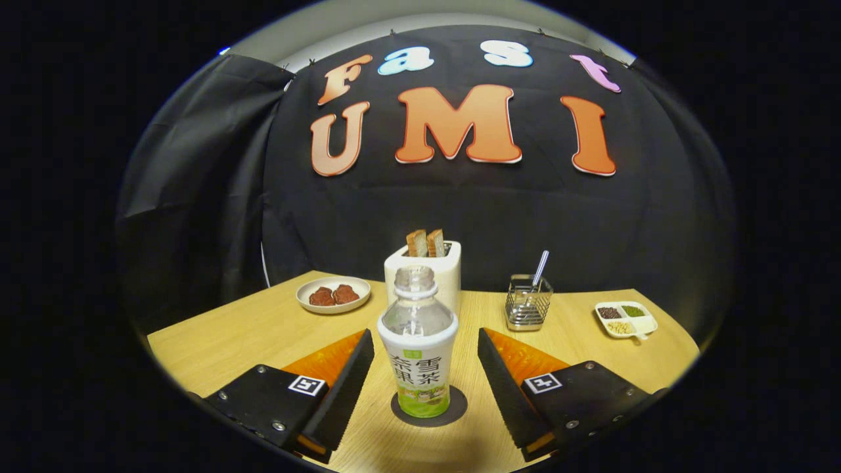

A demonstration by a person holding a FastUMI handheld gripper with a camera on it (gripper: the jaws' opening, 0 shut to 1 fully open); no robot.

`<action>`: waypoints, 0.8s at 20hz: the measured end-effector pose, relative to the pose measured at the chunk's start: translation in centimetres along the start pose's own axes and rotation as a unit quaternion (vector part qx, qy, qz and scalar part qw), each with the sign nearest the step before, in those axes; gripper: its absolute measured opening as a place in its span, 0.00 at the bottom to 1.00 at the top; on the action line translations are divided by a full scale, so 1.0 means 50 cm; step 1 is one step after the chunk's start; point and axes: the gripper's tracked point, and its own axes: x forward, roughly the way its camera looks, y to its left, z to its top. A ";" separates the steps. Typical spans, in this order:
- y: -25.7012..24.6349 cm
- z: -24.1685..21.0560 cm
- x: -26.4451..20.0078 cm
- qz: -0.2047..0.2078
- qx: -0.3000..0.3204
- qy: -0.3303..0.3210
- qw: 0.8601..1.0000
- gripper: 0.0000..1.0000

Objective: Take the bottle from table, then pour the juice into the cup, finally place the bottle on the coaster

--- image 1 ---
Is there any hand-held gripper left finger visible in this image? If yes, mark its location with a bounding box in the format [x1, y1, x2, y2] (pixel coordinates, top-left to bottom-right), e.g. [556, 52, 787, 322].
[204, 328, 375, 464]

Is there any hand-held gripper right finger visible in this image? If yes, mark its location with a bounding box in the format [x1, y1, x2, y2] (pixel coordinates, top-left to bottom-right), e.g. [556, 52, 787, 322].
[478, 327, 668, 462]

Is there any dark round coaster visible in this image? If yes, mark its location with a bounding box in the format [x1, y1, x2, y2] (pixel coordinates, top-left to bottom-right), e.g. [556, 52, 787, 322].
[391, 385, 468, 428]

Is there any clear plastic juice bottle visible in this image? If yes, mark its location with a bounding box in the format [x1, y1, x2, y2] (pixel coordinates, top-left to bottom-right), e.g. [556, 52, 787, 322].
[377, 265, 459, 419]

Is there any wooden table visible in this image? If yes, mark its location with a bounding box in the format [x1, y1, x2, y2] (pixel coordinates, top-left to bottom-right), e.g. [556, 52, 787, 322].
[148, 269, 700, 473]

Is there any white round plate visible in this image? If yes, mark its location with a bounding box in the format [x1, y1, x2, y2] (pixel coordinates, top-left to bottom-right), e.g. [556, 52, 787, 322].
[296, 276, 372, 315]

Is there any white toaster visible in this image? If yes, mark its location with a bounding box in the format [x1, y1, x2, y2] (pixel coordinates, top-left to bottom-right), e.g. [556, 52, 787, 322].
[384, 240, 462, 316]

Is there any white divided dish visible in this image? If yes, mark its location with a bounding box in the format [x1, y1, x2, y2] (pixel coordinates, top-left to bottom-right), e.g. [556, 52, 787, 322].
[595, 301, 658, 340]

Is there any wire mesh utensil holder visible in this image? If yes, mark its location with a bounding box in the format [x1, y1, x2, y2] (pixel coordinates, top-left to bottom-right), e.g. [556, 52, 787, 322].
[505, 274, 554, 332]

